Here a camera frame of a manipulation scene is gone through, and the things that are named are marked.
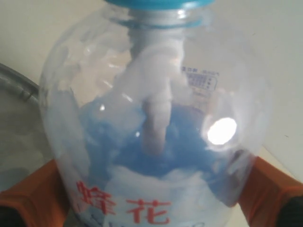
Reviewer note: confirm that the blue lotion pump bottle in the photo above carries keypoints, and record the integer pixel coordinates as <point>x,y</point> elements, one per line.
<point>155,111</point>

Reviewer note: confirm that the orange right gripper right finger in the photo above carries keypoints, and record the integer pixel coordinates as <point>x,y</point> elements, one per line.
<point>271,198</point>

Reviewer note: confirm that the round steel plate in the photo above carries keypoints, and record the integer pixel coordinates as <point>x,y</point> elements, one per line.
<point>23,144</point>

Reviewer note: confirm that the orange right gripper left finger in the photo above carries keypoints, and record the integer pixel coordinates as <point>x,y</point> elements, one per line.
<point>40,200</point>

